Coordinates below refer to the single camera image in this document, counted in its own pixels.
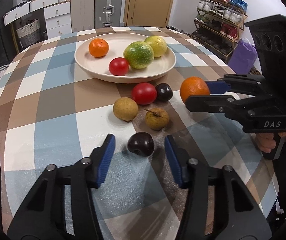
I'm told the person's right hand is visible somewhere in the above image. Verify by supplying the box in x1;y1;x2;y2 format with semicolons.
255;132;286;153

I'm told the large orange mandarin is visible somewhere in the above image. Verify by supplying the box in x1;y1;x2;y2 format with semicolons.
89;38;109;58

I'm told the checkered tablecloth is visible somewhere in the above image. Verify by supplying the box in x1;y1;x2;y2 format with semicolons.
0;27;279;239

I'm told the wooden shoe rack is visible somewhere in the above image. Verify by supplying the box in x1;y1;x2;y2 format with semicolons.
191;0;248;63

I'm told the woven laundry basket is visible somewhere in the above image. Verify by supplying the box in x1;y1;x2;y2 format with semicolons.
16;19;42;48

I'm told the beige suitcase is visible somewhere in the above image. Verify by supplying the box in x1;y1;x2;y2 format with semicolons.
70;0;94;33

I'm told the red tomato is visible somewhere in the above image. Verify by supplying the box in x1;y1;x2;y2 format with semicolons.
132;82;157;105
109;57;129;76

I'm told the brown pear with stem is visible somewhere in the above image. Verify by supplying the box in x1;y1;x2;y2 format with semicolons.
145;108;170;131

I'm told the brown round fruit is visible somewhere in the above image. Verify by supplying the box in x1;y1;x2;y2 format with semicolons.
113;97;139;121

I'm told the silver aluminium suitcase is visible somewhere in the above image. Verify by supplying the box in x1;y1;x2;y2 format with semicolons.
94;0;122;29

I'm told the green-yellow citrus fruit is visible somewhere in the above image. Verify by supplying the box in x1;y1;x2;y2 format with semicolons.
123;41;154;69

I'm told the dark plum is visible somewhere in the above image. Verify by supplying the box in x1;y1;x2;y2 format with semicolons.
127;132;154;157
155;83;173;102

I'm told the cream round plate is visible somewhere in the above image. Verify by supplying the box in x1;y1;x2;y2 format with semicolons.
74;33;177;83

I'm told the white drawer cabinet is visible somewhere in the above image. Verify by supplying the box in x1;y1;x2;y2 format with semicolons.
3;0;72;38

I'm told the smaller orange mandarin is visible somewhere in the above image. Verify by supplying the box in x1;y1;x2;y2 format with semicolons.
179;76;210;103

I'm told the yellow lemon-like fruit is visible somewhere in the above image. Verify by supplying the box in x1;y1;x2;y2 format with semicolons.
144;35;167;58

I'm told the purple bag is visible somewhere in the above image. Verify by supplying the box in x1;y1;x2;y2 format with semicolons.
228;38;258;74

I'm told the black camera box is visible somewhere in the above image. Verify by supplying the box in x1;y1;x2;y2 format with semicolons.
245;15;286;106

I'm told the red tomato on table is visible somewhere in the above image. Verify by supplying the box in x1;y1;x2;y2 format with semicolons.
132;82;157;105

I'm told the wooden door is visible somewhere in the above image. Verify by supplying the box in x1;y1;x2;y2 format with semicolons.
123;0;173;28

